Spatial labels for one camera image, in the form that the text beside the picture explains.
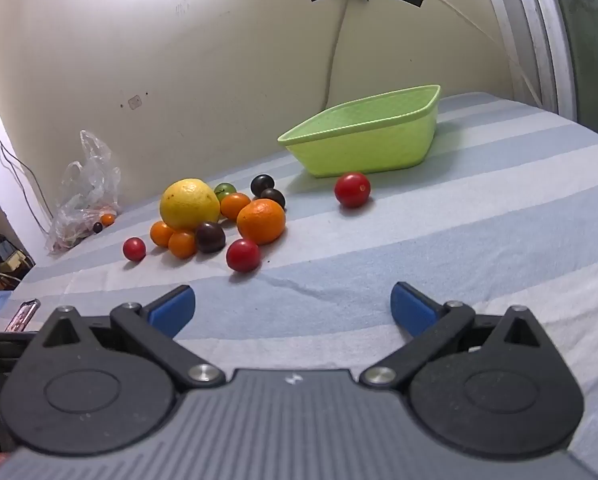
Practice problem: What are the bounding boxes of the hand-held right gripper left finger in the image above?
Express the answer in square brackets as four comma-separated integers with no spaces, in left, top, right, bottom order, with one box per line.
[39,284,226,392]

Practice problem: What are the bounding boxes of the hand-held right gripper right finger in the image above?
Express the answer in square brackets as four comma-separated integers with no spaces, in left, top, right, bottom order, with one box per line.
[359,281,543,389]

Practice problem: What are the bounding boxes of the orange cherry tomato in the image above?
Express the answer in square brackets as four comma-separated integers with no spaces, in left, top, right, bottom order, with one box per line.
[150,221,176,249]
[220,192,252,222]
[168,230,198,260]

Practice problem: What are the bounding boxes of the small red cherry tomato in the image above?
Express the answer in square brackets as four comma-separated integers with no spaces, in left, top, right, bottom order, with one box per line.
[123,236,147,262]

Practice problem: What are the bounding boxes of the dark purple cherry tomato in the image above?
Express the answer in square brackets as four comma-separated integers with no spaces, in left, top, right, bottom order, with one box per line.
[260,188,287,210]
[250,174,276,198]
[195,221,227,255]

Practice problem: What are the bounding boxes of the large yellow lemon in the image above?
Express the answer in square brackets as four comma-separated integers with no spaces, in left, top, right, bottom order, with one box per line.
[160,178,222,232]

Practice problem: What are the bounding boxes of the light green plastic basket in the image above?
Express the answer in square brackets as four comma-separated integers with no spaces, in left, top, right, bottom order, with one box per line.
[277,84,442,179]

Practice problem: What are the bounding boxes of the orange mandarin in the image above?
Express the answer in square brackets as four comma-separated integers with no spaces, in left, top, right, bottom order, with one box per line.
[236,198,287,246]

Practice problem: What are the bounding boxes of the smartphone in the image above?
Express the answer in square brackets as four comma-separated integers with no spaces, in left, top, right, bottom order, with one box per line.
[5,298,42,333]

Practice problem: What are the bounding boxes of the clear plastic bag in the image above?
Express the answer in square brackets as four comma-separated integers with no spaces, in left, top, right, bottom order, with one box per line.
[45,130,124,256]

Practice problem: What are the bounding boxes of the power strip with cables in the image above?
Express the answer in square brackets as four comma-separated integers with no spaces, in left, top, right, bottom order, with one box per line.
[0,231,36,292]

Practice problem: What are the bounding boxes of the black wall cables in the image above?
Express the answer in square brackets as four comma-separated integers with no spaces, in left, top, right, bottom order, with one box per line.
[0,104,54,238]

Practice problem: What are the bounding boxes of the white wall cable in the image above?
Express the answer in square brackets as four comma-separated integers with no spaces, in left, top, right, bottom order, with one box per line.
[328,0,352,108]

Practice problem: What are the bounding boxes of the thin white cord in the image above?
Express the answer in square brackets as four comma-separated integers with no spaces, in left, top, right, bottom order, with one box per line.
[391,0,547,107]

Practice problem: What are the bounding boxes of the white window frame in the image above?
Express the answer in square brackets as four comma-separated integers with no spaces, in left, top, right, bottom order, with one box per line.
[479,0,580,123]

